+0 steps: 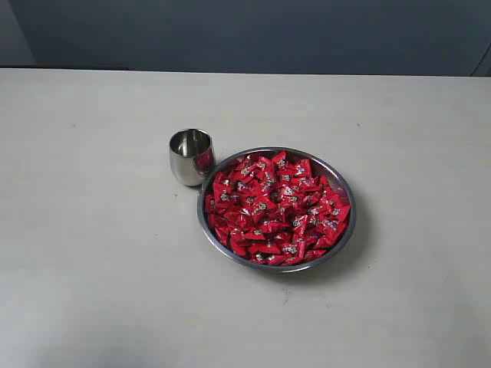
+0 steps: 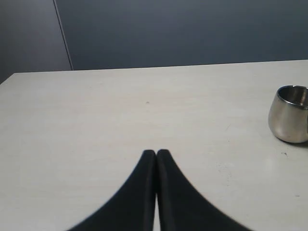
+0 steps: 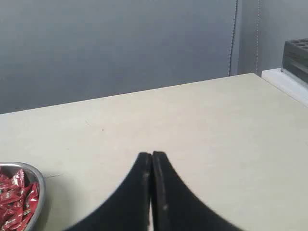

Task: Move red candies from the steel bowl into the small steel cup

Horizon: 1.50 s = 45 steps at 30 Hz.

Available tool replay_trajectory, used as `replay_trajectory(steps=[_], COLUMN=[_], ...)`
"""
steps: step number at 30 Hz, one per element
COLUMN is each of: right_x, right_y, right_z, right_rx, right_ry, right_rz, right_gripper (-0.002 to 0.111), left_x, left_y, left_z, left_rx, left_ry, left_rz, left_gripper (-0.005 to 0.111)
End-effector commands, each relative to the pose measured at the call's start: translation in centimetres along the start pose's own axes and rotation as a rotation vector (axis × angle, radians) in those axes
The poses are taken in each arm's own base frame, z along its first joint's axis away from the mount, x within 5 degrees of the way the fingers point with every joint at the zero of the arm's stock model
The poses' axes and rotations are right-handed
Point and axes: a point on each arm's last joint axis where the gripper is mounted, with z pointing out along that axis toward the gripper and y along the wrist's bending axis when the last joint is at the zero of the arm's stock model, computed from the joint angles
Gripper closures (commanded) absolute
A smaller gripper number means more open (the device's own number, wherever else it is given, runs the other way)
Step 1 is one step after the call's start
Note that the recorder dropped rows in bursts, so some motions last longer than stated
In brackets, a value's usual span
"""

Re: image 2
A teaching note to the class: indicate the stainless steel cup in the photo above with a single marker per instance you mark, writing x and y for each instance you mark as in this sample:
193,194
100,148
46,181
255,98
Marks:
288,114

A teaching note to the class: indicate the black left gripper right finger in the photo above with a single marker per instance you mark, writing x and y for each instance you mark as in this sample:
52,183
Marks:
181,206

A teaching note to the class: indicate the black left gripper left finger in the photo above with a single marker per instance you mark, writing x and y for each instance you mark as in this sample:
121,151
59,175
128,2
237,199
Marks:
132,207

